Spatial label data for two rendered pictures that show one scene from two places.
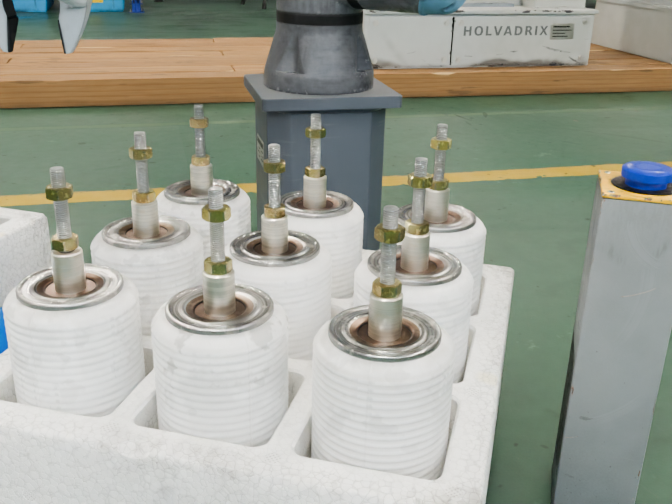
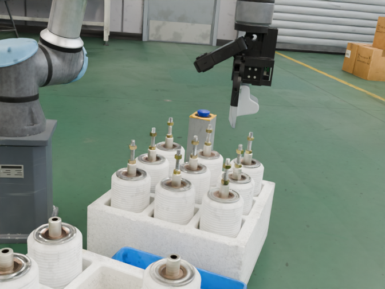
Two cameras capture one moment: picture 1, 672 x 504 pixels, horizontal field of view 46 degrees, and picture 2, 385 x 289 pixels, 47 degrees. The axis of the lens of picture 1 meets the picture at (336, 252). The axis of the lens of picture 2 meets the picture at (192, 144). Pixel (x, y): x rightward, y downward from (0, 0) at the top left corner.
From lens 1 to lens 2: 1.26 m
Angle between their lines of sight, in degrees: 79
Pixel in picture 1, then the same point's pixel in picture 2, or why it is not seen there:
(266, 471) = (265, 200)
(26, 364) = (239, 218)
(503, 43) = not seen: outside the picture
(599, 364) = not seen: hidden behind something
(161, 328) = (246, 186)
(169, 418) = (247, 209)
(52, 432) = (253, 226)
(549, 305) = (81, 182)
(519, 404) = not seen: hidden behind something
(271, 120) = (35, 150)
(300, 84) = (39, 128)
